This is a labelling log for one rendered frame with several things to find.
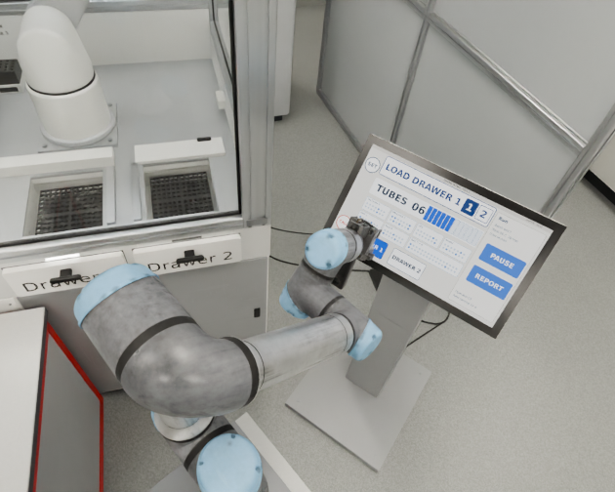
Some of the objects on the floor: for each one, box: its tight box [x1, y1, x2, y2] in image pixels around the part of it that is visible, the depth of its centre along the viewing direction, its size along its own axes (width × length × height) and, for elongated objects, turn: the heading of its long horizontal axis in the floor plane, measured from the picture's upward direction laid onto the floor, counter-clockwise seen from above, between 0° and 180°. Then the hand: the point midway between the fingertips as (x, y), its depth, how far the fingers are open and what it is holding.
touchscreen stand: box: [285, 274, 431, 472], centre depth 160 cm, size 50×45×102 cm
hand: (365, 246), depth 119 cm, fingers closed
